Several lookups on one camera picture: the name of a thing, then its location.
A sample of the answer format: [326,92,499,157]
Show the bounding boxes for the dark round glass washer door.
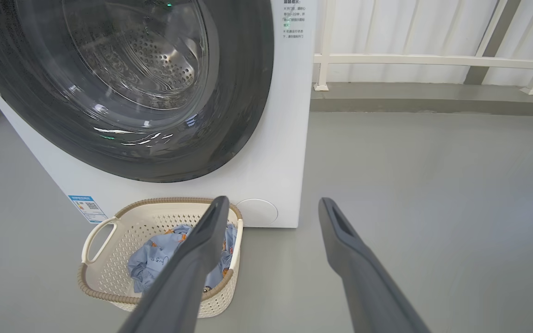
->
[0,0,275,183]

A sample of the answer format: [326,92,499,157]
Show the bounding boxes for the cream perforated laundry basket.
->
[78,197,244,319]

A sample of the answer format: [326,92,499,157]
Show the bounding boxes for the round white filter cover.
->
[236,199,279,228]

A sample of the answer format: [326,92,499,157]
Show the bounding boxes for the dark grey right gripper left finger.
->
[118,196,230,333]

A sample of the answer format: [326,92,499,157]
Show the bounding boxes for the printed instruction text label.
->
[282,0,306,40]

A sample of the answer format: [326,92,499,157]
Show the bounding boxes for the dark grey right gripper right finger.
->
[318,197,431,333]

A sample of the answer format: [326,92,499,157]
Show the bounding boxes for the blue bear-print clothes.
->
[128,224,238,293]

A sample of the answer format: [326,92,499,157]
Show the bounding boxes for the white front-load washing machine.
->
[0,0,317,228]

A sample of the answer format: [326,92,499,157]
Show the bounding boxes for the white metal railing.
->
[313,0,533,96]

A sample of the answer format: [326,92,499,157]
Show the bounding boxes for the blue white energy label sticker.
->
[68,195,108,224]

